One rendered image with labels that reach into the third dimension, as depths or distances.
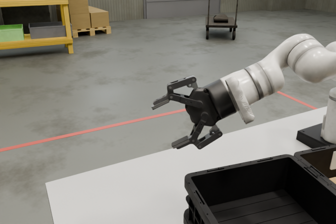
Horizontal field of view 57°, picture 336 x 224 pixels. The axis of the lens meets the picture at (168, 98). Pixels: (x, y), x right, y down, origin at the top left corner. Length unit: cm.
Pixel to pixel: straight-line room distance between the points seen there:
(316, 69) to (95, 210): 73
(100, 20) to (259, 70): 645
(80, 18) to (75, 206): 597
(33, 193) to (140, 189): 133
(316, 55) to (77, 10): 634
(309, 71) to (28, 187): 205
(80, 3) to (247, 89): 630
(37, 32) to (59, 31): 33
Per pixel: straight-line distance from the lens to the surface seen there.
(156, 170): 115
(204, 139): 66
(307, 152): 90
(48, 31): 551
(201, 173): 76
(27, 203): 225
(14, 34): 549
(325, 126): 136
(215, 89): 61
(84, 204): 105
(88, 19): 687
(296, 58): 64
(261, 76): 61
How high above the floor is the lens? 138
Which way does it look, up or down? 23 degrees down
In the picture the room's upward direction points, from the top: straight up
